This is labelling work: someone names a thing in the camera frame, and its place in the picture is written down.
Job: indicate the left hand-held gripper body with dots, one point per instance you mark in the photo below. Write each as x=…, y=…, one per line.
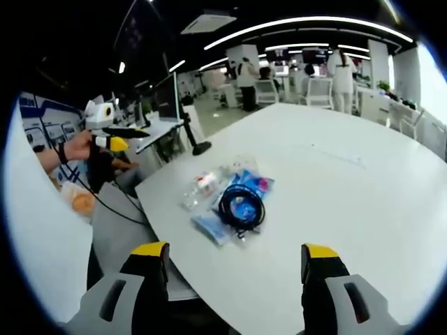
x=98, y=115

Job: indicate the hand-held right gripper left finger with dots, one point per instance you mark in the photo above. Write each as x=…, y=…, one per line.
x=115, y=296

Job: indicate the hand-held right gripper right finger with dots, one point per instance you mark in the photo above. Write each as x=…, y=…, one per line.
x=335, y=296

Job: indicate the clear packet with red label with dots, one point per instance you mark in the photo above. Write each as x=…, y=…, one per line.
x=202, y=190

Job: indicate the blue plastic packet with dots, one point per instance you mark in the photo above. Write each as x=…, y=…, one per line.
x=213, y=227

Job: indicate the blue and pink packet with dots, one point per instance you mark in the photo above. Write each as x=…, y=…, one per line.
x=256, y=183

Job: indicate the person's left hand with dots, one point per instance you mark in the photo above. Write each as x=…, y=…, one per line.
x=81, y=146

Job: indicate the white side desk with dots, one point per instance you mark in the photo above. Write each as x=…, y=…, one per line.
x=157, y=134

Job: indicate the black wristband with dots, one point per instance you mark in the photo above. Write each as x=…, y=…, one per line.
x=63, y=153

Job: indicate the computer monitor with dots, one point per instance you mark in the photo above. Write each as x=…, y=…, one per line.
x=167, y=99

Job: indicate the black monitor stand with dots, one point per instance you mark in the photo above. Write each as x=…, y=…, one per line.
x=195, y=134

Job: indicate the orange round object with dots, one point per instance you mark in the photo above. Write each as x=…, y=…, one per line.
x=83, y=204

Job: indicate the white table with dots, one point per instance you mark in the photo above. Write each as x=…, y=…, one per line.
x=314, y=195

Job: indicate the ceiling air conditioner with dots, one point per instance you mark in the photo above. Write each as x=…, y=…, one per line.
x=208, y=21

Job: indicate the white office chair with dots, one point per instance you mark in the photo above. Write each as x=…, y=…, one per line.
x=267, y=91
x=319, y=92

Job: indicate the potted green plant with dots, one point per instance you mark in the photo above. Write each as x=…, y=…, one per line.
x=383, y=85

